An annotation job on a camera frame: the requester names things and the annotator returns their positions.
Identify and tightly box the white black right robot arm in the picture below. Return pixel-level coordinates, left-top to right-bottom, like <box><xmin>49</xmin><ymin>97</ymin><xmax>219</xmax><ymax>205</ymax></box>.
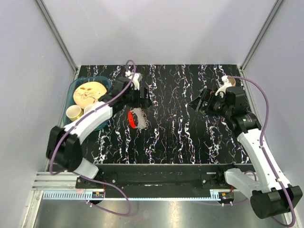
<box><xmin>189</xmin><ymin>87</ymin><xmax>303</xmax><ymax>219</ymax></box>

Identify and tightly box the teal plastic bin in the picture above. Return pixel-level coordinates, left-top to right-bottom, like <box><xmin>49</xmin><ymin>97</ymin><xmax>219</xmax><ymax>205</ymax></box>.
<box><xmin>64</xmin><ymin>76</ymin><xmax>112</xmax><ymax>130</ymax></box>

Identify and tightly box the yellow mug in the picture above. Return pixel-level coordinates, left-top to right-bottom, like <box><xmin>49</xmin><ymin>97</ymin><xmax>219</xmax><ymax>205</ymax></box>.
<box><xmin>84</xmin><ymin>104</ymin><xmax>94</xmax><ymax>114</ymax></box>
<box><xmin>66</xmin><ymin>104</ymin><xmax>84</xmax><ymax>122</ymax></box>

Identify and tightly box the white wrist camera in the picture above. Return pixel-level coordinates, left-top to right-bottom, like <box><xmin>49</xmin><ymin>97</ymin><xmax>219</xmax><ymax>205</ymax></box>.
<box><xmin>125</xmin><ymin>70</ymin><xmax>143</xmax><ymax>90</ymax></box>
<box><xmin>215</xmin><ymin>76</ymin><xmax>232</xmax><ymax>98</ymax></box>

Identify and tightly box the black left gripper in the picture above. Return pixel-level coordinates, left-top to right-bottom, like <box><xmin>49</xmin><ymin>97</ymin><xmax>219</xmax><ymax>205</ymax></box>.
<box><xmin>123</xmin><ymin>86</ymin><xmax>152</xmax><ymax>110</ymax></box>

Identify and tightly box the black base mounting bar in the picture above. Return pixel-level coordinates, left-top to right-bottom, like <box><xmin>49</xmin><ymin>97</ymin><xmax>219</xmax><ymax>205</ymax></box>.
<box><xmin>75</xmin><ymin>162</ymin><xmax>245</xmax><ymax>199</ymax></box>

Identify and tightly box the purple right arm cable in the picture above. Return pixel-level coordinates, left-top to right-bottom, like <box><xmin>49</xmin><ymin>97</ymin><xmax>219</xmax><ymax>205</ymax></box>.
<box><xmin>190</xmin><ymin>76</ymin><xmax>296</xmax><ymax>226</ymax></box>

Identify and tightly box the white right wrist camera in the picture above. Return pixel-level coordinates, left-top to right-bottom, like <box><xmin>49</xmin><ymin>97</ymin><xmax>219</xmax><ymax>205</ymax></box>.
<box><xmin>215</xmin><ymin>76</ymin><xmax>232</xmax><ymax>98</ymax></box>

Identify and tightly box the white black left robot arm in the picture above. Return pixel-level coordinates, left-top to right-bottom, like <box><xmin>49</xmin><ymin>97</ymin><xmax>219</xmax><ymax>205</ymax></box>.
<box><xmin>46</xmin><ymin>73</ymin><xmax>152</xmax><ymax>188</ymax></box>

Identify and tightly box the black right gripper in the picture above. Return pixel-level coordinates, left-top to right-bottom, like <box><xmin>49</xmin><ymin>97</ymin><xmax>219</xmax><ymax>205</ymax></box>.
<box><xmin>187</xmin><ymin>87</ymin><xmax>232</xmax><ymax>119</ymax></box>

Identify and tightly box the cream floral plate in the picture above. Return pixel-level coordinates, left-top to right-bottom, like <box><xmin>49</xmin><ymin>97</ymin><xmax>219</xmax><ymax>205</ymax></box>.
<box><xmin>73</xmin><ymin>81</ymin><xmax>107</xmax><ymax>109</ymax></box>

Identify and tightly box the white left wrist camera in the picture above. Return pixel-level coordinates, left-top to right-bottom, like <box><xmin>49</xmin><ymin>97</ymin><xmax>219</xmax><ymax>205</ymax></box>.
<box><xmin>125</xmin><ymin>70</ymin><xmax>143</xmax><ymax>90</ymax></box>

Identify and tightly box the beige ceramic cup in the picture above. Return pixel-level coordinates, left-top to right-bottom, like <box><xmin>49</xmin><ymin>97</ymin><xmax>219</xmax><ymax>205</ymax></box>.
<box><xmin>228</xmin><ymin>76</ymin><xmax>236</xmax><ymax>86</ymax></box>

